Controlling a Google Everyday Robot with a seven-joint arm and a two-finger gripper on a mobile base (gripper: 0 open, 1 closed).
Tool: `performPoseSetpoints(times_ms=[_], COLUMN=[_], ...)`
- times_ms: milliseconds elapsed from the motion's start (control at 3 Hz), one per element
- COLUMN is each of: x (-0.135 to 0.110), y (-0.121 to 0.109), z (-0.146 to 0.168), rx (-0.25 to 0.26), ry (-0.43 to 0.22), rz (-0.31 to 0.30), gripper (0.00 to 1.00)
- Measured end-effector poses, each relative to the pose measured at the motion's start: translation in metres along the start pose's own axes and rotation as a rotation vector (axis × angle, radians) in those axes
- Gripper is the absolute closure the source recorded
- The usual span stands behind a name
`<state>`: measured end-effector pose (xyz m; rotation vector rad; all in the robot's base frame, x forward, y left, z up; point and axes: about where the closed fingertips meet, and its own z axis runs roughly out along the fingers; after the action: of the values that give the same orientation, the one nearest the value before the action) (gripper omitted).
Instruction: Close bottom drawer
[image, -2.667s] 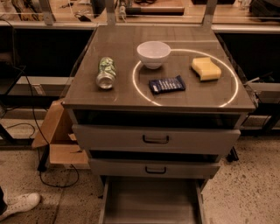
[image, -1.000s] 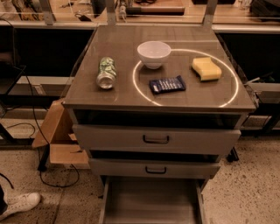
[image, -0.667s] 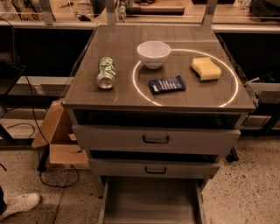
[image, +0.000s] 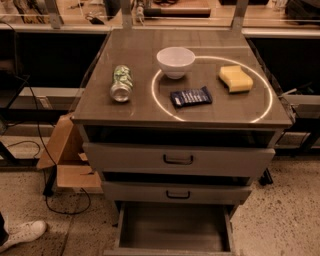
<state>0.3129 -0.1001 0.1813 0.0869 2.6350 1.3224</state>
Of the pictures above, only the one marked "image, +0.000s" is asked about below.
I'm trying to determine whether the green soda can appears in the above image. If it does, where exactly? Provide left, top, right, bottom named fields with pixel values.
left=110, top=65, right=133, bottom=102

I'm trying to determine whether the grey middle drawer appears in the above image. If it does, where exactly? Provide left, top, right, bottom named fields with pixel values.
left=102, top=181, right=251, bottom=205

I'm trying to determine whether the grey top drawer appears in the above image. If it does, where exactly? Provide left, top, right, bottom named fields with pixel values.
left=83, top=143, right=275, bottom=177

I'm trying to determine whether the blue snack packet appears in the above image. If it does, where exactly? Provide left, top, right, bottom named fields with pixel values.
left=170, top=86, right=213, bottom=108

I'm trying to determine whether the cardboard box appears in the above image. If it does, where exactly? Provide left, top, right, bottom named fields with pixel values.
left=37, top=114, right=102, bottom=196

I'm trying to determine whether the black floor cable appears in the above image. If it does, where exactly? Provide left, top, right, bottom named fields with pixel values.
left=0, top=19, right=92, bottom=216

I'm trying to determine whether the grey drawer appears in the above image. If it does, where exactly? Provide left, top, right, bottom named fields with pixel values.
left=103, top=202, right=235, bottom=256
left=83, top=143, right=275, bottom=177
left=102, top=181, right=251, bottom=205

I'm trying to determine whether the white sneaker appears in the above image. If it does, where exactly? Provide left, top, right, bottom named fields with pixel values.
left=0, top=220, right=47, bottom=253

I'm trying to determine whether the grey bottom drawer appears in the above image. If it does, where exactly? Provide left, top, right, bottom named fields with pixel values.
left=103, top=202, right=235, bottom=256

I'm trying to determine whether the white bowl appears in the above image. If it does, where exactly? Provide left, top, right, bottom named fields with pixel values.
left=156, top=47, right=196, bottom=79

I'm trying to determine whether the yellow sponge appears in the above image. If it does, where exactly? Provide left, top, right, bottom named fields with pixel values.
left=219, top=65, right=253, bottom=93

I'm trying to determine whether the grey drawer cabinet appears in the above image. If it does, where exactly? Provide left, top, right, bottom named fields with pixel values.
left=71, top=27, right=294, bottom=214

